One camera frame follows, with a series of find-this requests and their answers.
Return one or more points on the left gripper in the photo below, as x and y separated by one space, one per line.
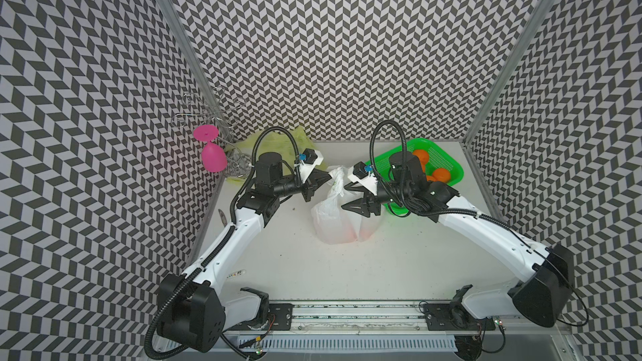
310 185

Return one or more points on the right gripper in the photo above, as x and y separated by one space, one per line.
363 202

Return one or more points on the white plastic bag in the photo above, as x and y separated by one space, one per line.
332 224

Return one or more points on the yellow green plastic bag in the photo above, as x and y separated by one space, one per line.
239 154

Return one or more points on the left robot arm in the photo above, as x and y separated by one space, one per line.
190 313

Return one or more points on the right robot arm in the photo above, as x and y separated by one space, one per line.
542 276

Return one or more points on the orange far back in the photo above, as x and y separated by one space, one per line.
422 155

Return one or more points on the orange right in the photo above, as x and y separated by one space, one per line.
442 175

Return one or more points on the green plastic basket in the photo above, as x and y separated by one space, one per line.
441 165

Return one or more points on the pink plastic cup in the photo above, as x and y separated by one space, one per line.
214 158

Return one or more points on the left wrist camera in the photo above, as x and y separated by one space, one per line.
308 161

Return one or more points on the spoon with patterned handle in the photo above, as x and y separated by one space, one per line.
238 273

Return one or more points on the wire rack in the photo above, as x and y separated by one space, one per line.
195 113

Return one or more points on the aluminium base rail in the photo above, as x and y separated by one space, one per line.
379 328

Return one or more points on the aluminium corner post left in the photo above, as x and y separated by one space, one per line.
185 45

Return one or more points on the aluminium corner post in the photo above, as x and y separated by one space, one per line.
540 12
185 45

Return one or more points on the aluminium corner post right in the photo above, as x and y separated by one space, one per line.
540 12

